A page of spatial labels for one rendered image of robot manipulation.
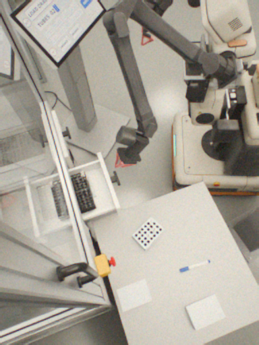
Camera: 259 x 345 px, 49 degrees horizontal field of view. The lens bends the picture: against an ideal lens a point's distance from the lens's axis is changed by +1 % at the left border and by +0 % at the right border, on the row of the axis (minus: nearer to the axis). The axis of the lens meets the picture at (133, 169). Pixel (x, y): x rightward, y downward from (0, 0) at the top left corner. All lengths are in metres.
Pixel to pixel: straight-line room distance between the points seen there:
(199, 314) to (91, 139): 1.65
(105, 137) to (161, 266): 1.41
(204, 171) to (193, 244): 0.79
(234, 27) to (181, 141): 1.03
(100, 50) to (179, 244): 2.34
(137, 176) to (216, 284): 1.19
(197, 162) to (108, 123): 0.89
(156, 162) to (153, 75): 0.96
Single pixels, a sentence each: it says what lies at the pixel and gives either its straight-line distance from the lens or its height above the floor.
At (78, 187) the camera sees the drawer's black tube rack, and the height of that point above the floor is 0.87.
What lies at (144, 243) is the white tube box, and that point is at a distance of 1.27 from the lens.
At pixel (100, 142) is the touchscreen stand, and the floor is 0.04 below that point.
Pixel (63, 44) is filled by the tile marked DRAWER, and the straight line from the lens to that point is 1.68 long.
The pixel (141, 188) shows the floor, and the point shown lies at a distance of 2.21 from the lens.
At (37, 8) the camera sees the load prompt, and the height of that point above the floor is 1.15.
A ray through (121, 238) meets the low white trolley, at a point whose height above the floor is 0.76.
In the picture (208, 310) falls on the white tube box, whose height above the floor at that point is 0.81.
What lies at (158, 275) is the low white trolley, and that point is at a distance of 1.29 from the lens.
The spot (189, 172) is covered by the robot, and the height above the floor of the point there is 0.28.
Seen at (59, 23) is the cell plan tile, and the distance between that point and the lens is 1.72.
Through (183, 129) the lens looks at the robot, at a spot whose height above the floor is 0.28.
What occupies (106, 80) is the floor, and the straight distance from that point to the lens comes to 2.87.
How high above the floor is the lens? 2.04
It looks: 64 degrees down
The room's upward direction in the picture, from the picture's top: 4 degrees counter-clockwise
